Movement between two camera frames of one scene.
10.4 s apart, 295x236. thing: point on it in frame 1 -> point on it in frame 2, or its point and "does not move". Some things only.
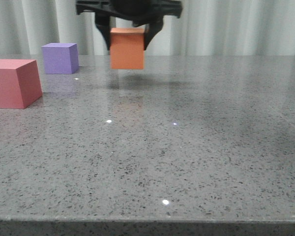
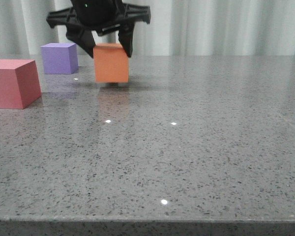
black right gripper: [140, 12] -> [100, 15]
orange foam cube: [127, 48] -> [111, 63]
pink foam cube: [14, 83] does not move
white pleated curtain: [18, 28] does not move
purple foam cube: [60, 58] does not move
